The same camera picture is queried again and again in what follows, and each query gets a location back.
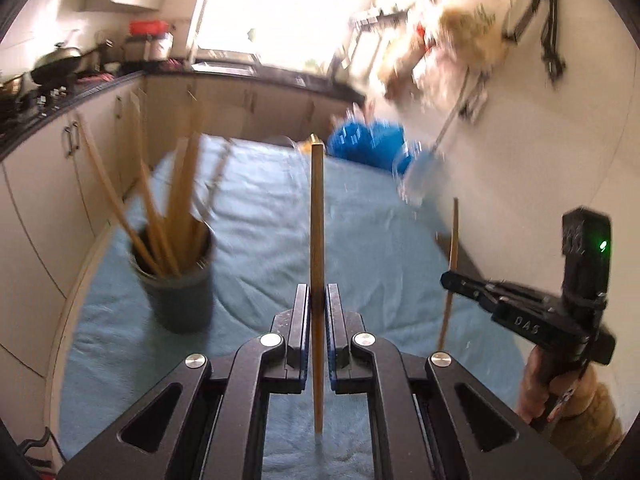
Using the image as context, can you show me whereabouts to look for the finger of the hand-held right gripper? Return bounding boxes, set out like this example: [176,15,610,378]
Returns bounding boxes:
[442,270,502,295]
[439,279,496,312]

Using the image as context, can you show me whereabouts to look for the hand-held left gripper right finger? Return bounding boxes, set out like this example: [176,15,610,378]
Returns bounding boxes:
[326,283,583,480]

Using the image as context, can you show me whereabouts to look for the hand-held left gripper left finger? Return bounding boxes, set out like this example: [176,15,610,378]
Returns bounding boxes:
[57,283,312,480]

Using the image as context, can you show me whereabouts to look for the long wooden chopstick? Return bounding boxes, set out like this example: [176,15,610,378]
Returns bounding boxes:
[436,197,460,352]
[309,143,326,437]

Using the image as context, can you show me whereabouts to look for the black cylindrical chopstick holder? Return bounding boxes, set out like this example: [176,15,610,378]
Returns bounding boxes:
[128,226,215,334]

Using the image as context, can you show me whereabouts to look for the bundle of wooden chopsticks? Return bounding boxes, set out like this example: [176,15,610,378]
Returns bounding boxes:
[75,104,237,277]

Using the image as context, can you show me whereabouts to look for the person's right forearm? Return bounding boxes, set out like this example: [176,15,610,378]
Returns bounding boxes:
[549,364,627,479]

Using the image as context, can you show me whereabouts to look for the person's right hand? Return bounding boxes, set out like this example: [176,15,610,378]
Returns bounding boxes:
[517,347,567,425]

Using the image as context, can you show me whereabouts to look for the clear glass mug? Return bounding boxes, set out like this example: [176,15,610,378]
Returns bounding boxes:
[394,151,447,207]

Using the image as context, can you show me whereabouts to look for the blue towel table cover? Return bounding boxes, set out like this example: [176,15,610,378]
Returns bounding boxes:
[57,135,527,480]

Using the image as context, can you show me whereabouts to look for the blue plastic bag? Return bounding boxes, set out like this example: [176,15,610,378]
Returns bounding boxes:
[327,118,422,172]

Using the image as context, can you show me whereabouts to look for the hanging clear plastic bags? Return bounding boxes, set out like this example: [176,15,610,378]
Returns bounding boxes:
[379,2,507,112]

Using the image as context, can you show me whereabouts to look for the cream kitchen base cabinets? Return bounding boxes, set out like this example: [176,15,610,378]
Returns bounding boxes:
[0,75,362,377]

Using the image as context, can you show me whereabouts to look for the black kitchen countertop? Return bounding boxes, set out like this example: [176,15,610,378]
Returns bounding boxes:
[0,67,369,161]

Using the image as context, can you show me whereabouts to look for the red plastic basin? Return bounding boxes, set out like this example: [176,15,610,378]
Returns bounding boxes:
[128,19,172,37]

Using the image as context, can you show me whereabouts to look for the gas stove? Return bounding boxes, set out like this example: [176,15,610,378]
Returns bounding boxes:
[0,84,72,127]

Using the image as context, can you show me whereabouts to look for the dark metal wok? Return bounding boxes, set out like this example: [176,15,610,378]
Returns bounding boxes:
[29,41,85,84]

